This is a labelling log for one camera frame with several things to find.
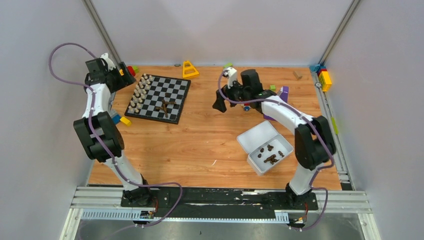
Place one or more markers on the yellow block left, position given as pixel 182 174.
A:
pixel 125 121

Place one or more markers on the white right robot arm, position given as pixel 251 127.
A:
pixel 314 145

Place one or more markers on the brown chess piece crossed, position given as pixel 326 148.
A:
pixel 160 107

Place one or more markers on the black white chess board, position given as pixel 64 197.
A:
pixel 148 94

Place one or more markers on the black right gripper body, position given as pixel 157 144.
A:
pixel 236 93

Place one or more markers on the wooden brown block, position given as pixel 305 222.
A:
pixel 297 75

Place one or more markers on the yellow triangle toy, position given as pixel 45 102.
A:
pixel 189 70

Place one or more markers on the yellow lego brick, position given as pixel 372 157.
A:
pixel 325 80

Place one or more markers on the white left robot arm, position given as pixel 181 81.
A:
pixel 99 135

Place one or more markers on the green block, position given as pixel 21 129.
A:
pixel 227 65

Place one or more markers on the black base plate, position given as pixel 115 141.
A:
pixel 166 196

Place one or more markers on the red cylinder block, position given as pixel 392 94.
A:
pixel 131 70

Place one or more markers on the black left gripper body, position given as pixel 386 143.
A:
pixel 122 74

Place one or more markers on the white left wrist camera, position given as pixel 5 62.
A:
pixel 108 61

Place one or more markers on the white tin box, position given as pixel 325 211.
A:
pixel 268 154

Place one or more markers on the brown chess piece long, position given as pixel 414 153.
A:
pixel 164 107

